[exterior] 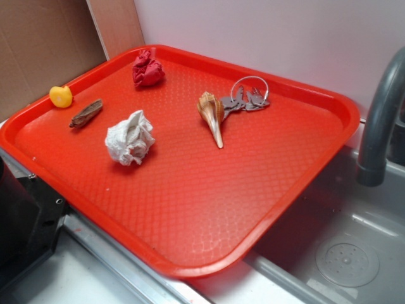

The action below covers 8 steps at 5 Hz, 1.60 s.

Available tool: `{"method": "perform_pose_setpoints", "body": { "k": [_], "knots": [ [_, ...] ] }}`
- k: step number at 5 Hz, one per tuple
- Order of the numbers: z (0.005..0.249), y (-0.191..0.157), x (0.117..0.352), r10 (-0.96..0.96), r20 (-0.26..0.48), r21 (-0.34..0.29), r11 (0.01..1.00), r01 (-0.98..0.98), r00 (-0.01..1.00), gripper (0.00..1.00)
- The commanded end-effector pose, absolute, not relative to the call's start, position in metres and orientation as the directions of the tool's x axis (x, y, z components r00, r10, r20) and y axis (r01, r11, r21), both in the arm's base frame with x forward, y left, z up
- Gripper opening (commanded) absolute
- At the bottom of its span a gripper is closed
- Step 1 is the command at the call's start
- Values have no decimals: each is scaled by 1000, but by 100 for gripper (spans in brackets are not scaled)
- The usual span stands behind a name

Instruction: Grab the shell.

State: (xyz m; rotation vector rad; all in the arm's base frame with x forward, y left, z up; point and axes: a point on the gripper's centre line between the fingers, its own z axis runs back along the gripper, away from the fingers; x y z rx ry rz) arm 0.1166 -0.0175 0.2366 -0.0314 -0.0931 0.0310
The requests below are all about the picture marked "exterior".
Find tan spiral sea shell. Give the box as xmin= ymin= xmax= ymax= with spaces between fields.
xmin=197 ymin=91 xmax=225 ymax=149

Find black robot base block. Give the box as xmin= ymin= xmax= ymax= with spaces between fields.
xmin=1 ymin=160 xmax=67 ymax=292

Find red plastic tray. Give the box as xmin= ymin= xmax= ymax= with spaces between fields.
xmin=1 ymin=46 xmax=359 ymax=278

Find crumpled white paper towel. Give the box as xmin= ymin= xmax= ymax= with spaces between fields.
xmin=104 ymin=110 xmax=156 ymax=166

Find crumpled red cloth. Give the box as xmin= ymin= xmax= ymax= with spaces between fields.
xmin=132 ymin=49 xmax=165 ymax=87

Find brown wood piece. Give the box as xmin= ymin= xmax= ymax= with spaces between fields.
xmin=69 ymin=99 xmax=103 ymax=128

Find yellow rubber duck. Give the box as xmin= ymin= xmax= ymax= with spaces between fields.
xmin=49 ymin=85 xmax=73 ymax=108

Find grey toy sink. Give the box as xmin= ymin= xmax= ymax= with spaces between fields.
xmin=190 ymin=130 xmax=404 ymax=303

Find grey curved faucet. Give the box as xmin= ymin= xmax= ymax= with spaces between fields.
xmin=356 ymin=48 xmax=404 ymax=187

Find brown cardboard panel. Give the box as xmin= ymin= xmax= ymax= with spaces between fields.
xmin=1 ymin=1 xmax=144 ymax=120

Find metal keys on ring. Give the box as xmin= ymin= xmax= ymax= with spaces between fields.
xmin=220 ymin=75 xmax=270 ymax=120

